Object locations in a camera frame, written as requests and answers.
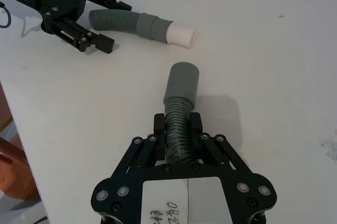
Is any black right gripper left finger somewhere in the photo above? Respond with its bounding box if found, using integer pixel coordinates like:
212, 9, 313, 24
112, 113, 167, 178

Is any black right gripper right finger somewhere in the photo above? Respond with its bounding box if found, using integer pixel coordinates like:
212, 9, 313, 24
190, 112, 255, 176

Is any grey corrugated hose grey cuff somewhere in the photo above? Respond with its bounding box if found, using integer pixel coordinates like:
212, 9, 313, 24
162, 61, 201, 163

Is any brown wooden furniture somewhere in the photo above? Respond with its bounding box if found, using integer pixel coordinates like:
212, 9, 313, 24
0, 83, 41, 201

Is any grey corrugated hose white tip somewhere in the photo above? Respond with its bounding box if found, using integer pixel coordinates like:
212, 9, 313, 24
88, 9, 197, 50

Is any thin dark cable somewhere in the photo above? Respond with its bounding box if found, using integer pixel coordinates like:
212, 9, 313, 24
0, 2, 13, 29

